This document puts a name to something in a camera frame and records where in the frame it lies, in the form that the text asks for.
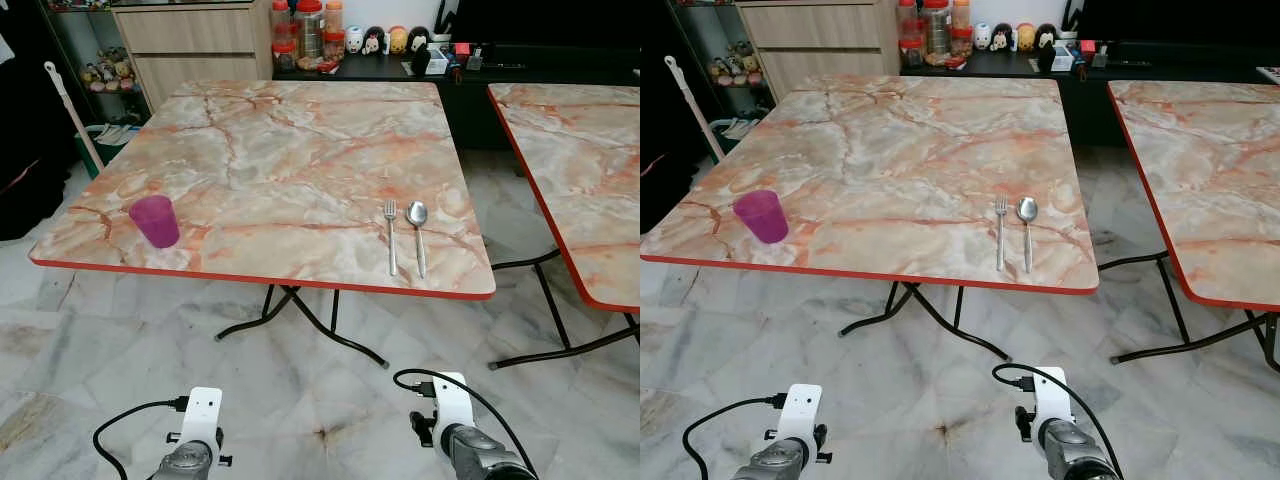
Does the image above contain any black fabric-covered furniture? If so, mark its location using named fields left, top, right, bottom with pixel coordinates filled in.
left=0, top=0, right=86, bottom=241
left=640, top=0, right=716, bottom=236

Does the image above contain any dark shelf unit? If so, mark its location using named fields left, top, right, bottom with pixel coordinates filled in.
left=45, top=0, right=151, bottom=131
left=668, top=0, right=776, bottom=121

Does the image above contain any green basket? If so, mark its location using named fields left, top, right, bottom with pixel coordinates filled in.
left=715, top=115, right=767, bottom=151
left=85, top=120, right=143, bottom=151

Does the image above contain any mop with white handle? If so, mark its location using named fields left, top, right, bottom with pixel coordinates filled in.
left=664, top=55, right=726, bottom=163
left=43, top=61, right=106, bottom=179

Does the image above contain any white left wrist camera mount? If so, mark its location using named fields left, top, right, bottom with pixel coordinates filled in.
left=178, top=387, right=223, bottom=447
left=780, top=384, right=823, bottom=442

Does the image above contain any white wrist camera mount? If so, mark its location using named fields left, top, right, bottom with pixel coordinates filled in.
left=1033, top=367, right=1073, bottom=427
left=178, top=387, right=223, bottom=447
left=780, top=384, right=823, bottom=442
left=432, top=373, right=473, bottom=432

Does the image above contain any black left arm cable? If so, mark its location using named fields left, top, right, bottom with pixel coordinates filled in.
left=682, top=393, right=791, bottom=480
left=93, top=397, right=191, bottom=480

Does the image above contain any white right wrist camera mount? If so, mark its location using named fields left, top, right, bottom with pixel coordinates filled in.
left=1033, top=367, right=1073, bottom=427
left=432, top=373, right=473, bottom=432

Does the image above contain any marble-top folding table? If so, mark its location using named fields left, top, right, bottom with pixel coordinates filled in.
left=28, top=80, right=498, bottom=369
left=487, top=83, right=641, bottom=371
left=1107, top=78, right=1280, bottom=373
left=640, top=75, right=1101, bottom=363

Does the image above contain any pile of small plush toys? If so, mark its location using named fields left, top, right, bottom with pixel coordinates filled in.
left=80, top=47, right=137, bottom=93
left=705, top=42, right=761, bottom=87

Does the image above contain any purple plastic cup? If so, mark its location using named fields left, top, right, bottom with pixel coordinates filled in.
left=128, top=195, right=181, bottom=249
left=733, top=190, right=789, bottom=245

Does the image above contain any silver metal spoon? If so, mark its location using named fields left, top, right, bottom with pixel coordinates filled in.
left=1017, top=197, right=1039, bottom=274
left=406, top=201, right=429, bottom=279

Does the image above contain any big clear jar red lid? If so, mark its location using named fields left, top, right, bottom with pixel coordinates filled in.
left=295, top=0, right=325, bottom=59
left=921, top=0, right=951, bottom=56

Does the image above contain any black television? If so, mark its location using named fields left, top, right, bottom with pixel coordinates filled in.
left=1075, top=0, right=1280, bottom=46
left=450, top=0, right=641, bottom=51

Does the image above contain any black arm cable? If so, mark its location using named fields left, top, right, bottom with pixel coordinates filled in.
left=682, top=393, right=791, bottom=480
left=992, top=362, right=1113, bottom=456
left=393, top=368, right=513, bottom=456
left=93, top=397, right=191, bottom=480

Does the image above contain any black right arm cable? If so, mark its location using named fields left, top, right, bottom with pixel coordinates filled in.
left=393, top=368, right=513, bottom=456
left=992, top=362, right=1113, bottom=456

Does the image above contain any light wooden drawer cabinet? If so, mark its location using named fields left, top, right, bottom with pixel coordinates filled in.
left=110, top=0, right=276, bottom=111
left=735, top=0, right=901, bottom=101

